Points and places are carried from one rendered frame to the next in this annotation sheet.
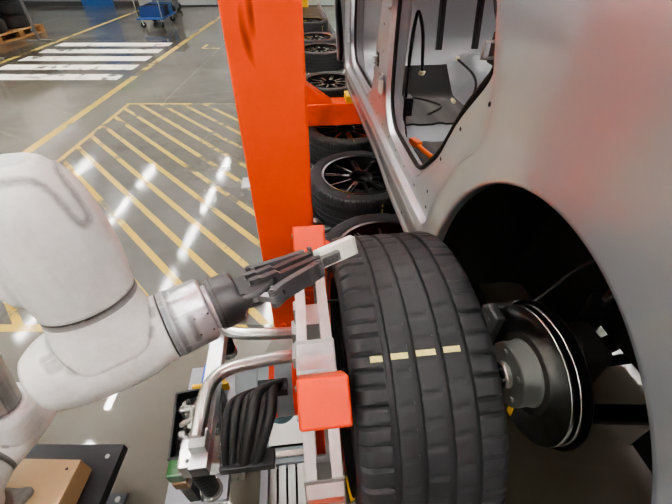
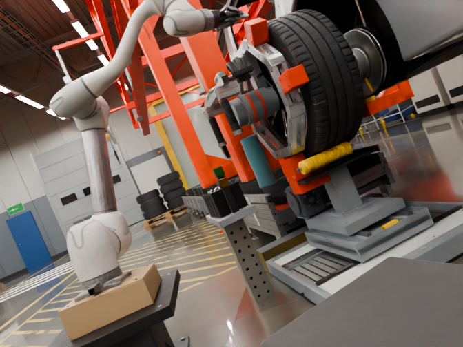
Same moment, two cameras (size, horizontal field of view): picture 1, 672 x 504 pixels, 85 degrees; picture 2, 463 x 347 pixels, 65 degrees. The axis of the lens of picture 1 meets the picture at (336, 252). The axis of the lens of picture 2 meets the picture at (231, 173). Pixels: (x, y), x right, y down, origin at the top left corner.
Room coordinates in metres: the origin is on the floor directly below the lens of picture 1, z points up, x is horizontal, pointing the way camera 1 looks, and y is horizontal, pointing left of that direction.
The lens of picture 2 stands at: (-1.19, 0.49, 0.65)
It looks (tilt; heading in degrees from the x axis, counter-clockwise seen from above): 1 degrees down; 354
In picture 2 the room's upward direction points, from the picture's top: 23 degrees counter-clockwise
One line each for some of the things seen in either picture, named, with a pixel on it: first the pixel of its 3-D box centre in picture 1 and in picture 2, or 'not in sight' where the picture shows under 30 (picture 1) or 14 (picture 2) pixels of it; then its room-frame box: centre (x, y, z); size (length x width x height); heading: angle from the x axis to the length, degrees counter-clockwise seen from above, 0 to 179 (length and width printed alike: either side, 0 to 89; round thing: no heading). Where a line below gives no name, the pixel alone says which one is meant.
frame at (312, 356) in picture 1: (316, 380); (266, 101); (0.46, 0.05, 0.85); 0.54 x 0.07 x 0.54; 6
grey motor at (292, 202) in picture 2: not in sight; (329, 198); (0.75, -0.15, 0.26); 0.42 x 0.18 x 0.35; 96
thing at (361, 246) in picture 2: not in sight; (361, 228); (0.44, -0.13, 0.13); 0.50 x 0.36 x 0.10; 6
